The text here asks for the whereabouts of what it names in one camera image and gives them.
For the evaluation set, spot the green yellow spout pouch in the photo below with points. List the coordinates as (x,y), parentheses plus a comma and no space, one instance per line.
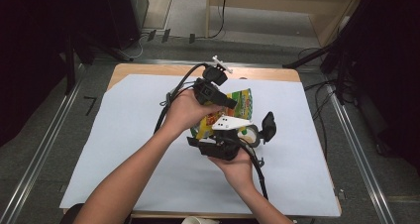
(242,101)

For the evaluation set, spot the black tripod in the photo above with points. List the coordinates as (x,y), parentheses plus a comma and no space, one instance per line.
(307,59)

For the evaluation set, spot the black bracket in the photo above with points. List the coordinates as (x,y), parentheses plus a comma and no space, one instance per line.
(165,35)
(191,38)
(151,35)

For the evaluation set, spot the black cabinet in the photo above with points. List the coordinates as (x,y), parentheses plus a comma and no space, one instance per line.
(122,16)

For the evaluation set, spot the person's left hand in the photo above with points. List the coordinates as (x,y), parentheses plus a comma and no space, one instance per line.
(183,113)

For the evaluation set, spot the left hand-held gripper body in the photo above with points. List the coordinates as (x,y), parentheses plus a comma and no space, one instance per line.
(208,90)

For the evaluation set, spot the person's right hand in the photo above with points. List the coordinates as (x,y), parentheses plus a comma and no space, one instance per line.
(239,172)

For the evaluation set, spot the clear jar with black lid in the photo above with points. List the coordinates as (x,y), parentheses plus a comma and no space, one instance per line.
(269,126)

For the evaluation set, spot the wooden frame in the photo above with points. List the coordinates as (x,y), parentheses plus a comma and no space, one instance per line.
(208,19)

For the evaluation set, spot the white paper sheet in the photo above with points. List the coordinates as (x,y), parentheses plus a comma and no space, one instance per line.
(297,171)

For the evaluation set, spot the black stand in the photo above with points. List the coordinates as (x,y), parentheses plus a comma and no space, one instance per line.
(70,72)

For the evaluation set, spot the dark curtain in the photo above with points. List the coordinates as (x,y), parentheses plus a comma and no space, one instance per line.
(389,68)
(29,52)

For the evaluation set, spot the metal floor rail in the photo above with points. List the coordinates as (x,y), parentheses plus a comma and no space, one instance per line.
(360,158)
(148,62)
(39,158)

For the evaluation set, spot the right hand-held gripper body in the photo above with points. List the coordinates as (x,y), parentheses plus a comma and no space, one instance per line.
(223,149)

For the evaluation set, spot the white paper cup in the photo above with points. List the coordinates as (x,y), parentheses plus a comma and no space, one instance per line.
(198,221)

